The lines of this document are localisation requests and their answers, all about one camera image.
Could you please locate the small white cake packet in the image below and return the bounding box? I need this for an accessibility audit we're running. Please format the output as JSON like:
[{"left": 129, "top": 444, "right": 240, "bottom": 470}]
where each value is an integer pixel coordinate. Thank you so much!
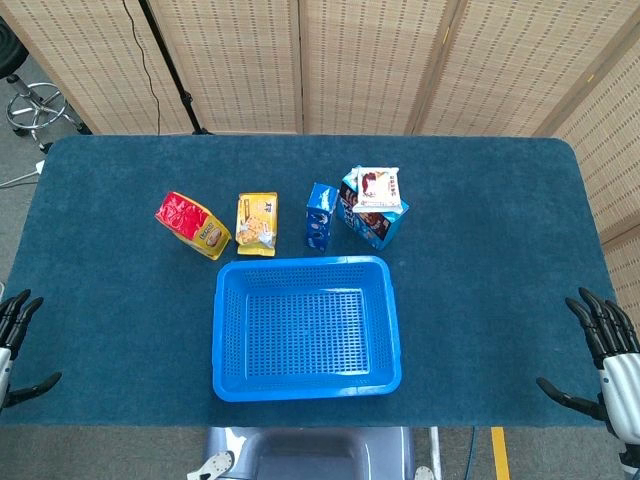
[{"left": 351, "top": 166, "right": 404, "bottom": 214}]

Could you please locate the narrow blue Oreo box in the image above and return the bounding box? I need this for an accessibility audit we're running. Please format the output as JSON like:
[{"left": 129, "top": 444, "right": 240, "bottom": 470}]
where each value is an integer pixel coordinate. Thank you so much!
[{"left": 305, "top": 182, "right": 339, "bottom": 253}]

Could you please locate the black tripod stand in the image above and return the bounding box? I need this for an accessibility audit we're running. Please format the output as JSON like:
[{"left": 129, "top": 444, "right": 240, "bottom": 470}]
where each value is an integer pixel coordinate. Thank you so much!
[{"left": 137, "top": 0, "right": 214, "bottom": 136}]

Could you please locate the red yellow Lipo snack bag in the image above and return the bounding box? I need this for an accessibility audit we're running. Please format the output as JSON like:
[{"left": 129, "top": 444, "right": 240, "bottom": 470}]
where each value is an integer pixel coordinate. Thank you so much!
[{"left": 154, "top": 191, "right": 232, "bottom": 262}]

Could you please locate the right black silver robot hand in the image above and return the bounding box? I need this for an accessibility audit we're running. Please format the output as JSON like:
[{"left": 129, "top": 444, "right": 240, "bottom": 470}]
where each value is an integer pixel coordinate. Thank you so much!
[{"left": 536, "top": 286, "right": 640, "bottom": 446}]

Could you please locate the white table leg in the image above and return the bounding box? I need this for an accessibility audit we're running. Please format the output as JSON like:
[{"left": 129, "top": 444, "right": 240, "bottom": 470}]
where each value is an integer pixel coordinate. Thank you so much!
[{"left": 429, "top": 426, "right": 444, "bottom": 480}]

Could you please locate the yellow floor tape strip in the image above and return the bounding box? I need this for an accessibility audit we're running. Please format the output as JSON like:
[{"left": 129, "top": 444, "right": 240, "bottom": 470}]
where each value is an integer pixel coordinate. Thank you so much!
[{"left": 490, "top": 426, "right": 511, "bottom": 480}]

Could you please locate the black stool with chrome base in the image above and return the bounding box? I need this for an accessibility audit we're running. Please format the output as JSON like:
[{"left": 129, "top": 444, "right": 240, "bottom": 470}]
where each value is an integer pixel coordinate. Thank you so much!
[{"left": 0, "top": 17, "right": 92, "bottom": 154}]

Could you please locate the wide blue chocolate cookie box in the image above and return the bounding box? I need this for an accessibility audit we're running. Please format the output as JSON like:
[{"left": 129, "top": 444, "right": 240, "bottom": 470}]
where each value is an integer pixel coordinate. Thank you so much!
[{"left": 335, "top": 169, "right": 410, "bottom": 251}]

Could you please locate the thin black hanging cable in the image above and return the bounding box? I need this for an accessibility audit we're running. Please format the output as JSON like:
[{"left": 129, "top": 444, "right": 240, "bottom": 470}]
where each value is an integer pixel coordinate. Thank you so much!
[{"left": 121, "top": 0, "right": 162, "bottom": 135}]

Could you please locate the yellow cracker packet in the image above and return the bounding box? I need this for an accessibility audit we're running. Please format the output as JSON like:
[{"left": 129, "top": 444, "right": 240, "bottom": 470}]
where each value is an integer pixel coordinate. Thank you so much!
[{"left": 235, "top": 191, "right": 279, "bottom": 257}]

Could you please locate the grey-blue robot torso base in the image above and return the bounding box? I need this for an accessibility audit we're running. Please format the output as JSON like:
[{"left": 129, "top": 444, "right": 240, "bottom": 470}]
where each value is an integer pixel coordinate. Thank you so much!
[{"left": 204, "top": 426, "right": 416, "bottom": 480}]

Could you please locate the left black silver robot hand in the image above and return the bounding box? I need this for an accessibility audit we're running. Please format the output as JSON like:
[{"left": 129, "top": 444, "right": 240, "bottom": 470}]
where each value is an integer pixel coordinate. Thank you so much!
[{"left": 0, "top": 288, "right": 63, "bottom": 411}]

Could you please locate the blue floor cable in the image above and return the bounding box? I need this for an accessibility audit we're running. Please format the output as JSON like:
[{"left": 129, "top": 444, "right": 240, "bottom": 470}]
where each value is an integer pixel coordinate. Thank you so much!
[{"left": 464, "top": 427, "right": 479, "bottom": 480}]

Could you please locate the bamboo folding screen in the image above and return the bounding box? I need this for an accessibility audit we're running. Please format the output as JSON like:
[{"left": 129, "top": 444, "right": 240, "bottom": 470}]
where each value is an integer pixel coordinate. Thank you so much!
[{"left": 0, "top": 0, "right": 640, "bottom": 331}]

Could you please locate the white floor cable with plug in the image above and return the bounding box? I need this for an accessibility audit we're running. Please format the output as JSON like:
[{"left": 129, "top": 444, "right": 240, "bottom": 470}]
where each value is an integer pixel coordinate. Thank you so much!
[{"left": 0, "top": 159, "right": 46, "bottom": 189}]

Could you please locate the teal carpet table mat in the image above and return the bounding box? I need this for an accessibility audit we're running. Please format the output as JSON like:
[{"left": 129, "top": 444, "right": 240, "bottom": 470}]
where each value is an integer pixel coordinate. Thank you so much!
[{"left": 0, "top": 134, "right": 627, "bottom": 429}]

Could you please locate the blue plastic perforated basket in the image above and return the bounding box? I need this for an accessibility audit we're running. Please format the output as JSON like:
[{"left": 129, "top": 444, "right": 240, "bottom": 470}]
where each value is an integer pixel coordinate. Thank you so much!
[{"left": 212, "top": 255, "right": 403, "bottom": 403}]

